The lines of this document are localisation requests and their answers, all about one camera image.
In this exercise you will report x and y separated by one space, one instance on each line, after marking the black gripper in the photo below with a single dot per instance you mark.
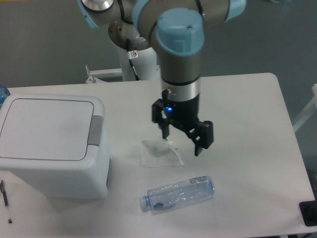
183 116

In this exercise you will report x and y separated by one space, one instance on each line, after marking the white push-lid trash can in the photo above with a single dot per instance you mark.
56 143

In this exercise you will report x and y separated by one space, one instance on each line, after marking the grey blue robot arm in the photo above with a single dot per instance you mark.
175 30

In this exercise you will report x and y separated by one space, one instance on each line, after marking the crumpled white plastic wrapper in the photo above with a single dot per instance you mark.
160 153

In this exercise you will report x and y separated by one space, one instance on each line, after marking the crushed clear plastic bottle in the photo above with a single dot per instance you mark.
176 195

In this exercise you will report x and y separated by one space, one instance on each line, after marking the black device at right edge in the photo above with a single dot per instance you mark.
309 212

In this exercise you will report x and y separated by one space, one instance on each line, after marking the blue bottle at left edge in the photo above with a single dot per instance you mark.
4 93

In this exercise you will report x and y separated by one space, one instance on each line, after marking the black clear pen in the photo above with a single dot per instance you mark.
3 191

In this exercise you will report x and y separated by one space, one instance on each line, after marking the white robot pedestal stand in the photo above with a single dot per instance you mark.
138 61

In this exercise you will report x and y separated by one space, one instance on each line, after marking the white frame at right edge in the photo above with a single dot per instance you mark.
309 109

